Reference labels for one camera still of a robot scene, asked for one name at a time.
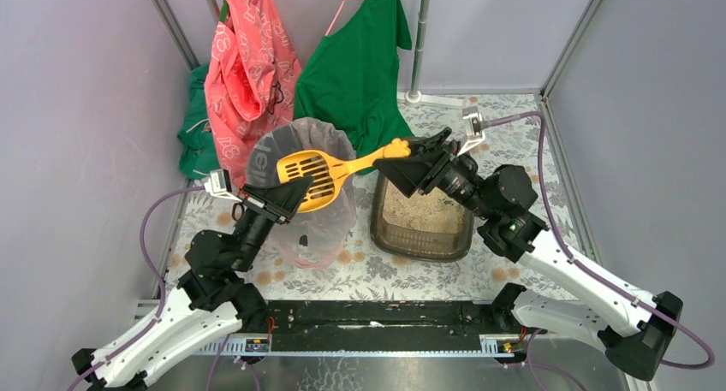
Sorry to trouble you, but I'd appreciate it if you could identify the trash bin with plastic liner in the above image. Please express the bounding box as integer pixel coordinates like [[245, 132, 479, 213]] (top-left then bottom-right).
[[246, 117, 358, 269]]

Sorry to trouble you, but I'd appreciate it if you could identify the yellow litter scoop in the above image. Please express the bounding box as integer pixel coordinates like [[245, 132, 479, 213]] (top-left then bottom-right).
[[276, 139, 411, 213]]

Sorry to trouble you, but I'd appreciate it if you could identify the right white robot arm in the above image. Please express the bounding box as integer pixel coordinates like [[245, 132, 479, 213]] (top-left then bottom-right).
[[374, 129, 683, 381]]

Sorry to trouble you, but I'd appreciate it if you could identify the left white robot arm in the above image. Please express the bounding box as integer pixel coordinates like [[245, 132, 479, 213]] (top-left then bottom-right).
[[70, 169, 312, 390]]

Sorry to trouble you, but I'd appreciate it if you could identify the grey litter box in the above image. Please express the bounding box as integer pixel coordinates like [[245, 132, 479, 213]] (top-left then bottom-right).
[[370, 175, 474, 263]]

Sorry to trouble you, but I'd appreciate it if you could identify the clothes rack pole with base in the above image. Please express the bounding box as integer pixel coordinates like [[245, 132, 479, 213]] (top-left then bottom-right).
[[397, 0, 467, 110]]

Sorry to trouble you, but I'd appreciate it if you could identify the floral floor mat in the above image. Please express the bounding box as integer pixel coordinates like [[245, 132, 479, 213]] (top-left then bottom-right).
[[170, 93, 594, 303]]

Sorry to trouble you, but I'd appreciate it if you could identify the dark green garment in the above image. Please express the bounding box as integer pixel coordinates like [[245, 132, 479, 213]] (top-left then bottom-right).
[[177, 63, 220, 180]]

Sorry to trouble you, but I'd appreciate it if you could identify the green t-shirt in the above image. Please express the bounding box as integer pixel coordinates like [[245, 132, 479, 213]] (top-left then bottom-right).
[[294, 0, 413, 157]]

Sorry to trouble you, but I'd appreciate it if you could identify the pink patterned garment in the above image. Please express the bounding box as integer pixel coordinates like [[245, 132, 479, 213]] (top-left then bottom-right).
[[204, 0, 301, 188]]

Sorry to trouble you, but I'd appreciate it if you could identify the pink clothes hanger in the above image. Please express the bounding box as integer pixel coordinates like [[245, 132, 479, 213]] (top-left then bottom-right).
[[324, 0, 355, 37]]

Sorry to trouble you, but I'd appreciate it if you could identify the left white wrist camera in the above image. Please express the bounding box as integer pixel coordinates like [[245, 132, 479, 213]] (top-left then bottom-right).
[[203, 169, 241, 202]]

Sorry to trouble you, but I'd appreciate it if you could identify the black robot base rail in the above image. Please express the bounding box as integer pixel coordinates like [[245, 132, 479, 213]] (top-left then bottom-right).
[[237, 300, 522, 353]]

